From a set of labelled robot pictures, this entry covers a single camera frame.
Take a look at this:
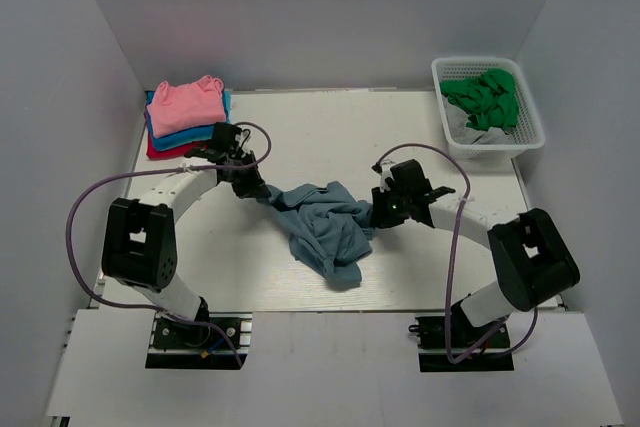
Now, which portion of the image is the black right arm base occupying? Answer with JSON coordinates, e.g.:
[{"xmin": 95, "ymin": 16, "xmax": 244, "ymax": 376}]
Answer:
[{"xmin": 407, "ymin": 313, "xmax": 515, "ymax": 374}]

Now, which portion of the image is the blue folded t-shirt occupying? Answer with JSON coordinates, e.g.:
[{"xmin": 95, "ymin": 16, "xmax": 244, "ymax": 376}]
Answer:
[{"xmin": 145, "ymin": 91, "xmax": 214, "ymax": 151}]

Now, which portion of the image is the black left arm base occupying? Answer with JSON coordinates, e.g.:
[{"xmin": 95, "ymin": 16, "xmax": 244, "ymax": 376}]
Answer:
[{"xmin": 145, "ymin": 313, "xmax": 252, "ymax": 371}]

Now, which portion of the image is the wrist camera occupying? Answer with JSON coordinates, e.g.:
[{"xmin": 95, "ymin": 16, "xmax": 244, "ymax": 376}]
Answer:
[
  {"xmin": 372, "ymin": 159, "xmax": 455, "ymax": 201},
  {"xmin": 184, "ymin": 122, "xmax": 251, "ymax": 164}
]

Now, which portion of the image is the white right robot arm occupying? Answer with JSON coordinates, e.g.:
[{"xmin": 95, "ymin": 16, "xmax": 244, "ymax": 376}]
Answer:
[{"xmin": 371, "ymin": 187, "xmax": 580, "ymax": 349}]

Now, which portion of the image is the pink folded t-shirt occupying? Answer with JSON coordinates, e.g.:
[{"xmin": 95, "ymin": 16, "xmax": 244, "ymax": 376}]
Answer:
[{"xmin": 147, "ymin": 75, "xmax": 227, "ymax": 137}]

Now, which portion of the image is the red folded t-shirt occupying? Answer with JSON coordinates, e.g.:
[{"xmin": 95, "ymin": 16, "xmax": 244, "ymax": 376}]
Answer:
[{"xmin": 146, "ymin": 130, "xmax": 202, "ymax": 160}]

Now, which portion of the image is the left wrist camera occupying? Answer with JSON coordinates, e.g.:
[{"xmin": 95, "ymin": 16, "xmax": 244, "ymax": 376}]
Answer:
[{"xmin": 184, "ymin": 122, "xmax": 251, "ymax": 164}]

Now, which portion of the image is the grey t-shirt in basket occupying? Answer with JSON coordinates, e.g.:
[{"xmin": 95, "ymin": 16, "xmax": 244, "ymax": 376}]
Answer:
[{"xmin": 445, "ymin": 106, "xmax": 514, "ymax": 145}]

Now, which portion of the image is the white plastic laundry basket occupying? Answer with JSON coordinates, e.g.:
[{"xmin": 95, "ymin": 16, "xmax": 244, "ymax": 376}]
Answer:
[{"xmin": 431, "ymin": 56, "xmax": 545, "ymax": 159}]

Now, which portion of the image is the grey-blue t-shirt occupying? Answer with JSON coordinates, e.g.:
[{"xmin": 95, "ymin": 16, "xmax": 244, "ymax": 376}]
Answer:
[{"xmin": 258, "ymin": 181, "xmax": 372, "ymax": 289}]

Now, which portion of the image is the green t-shirt in basket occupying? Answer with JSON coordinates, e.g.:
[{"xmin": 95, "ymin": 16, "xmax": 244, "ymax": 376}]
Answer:
[{"xmin": 440, "ymin": 68, "xmax": 520, "ymax": 133}]

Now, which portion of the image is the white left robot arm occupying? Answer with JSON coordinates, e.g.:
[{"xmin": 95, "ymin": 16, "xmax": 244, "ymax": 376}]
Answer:
[{"xmin": 102, "ymin": 153, "xmax": 270, "ymax": 346}]

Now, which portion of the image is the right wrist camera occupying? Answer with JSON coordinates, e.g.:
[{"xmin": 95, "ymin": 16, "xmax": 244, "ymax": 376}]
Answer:
[{"xmin": 372, "ymin": 159, "xmax": 455, "ymax": 201}]

